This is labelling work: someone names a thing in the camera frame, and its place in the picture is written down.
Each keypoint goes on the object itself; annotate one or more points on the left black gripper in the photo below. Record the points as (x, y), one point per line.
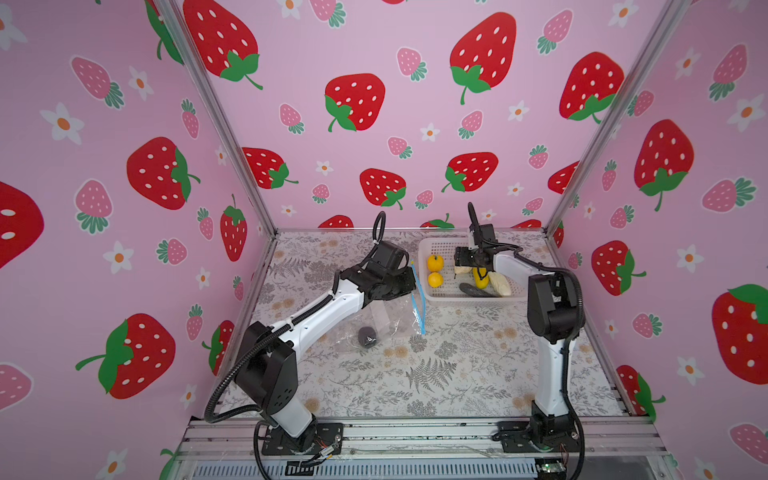
(408, 283)

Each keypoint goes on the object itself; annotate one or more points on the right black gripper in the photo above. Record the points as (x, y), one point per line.
(461, 255)

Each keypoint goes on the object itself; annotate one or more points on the clear zip top bag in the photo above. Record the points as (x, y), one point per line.
(395, 321)

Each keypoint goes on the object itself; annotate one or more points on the black round toy food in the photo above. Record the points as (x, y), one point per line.
(367, 337)

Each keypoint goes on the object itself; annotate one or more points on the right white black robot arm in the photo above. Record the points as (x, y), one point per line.
(555, 314)

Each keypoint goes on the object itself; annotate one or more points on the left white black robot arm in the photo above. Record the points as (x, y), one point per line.
(264, 377)

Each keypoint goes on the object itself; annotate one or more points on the white daikon toy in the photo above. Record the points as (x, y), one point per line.
(500, 284)

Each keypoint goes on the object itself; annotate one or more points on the yellow orange toy fruit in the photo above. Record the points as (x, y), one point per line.
(435, 263)

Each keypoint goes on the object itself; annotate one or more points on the yellow lemon toy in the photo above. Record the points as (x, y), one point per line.
(435, 280)

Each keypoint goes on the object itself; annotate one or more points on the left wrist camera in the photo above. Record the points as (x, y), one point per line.
(387, 258)

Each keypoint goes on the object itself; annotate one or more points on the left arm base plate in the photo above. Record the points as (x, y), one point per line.
(320, 438)

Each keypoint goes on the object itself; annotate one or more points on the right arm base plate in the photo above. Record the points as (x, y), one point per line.
(534, 437)

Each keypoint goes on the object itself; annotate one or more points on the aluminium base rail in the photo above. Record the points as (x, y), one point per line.
(428, 448)

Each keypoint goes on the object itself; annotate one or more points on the right aluminium frame post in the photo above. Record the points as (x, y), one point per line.
(663, 29)

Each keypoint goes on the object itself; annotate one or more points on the aluminium frame post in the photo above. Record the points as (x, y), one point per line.
(180, 34)
(663, 29)

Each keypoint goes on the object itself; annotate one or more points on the left aluminium frame post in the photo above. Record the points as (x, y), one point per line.
(180, 34)

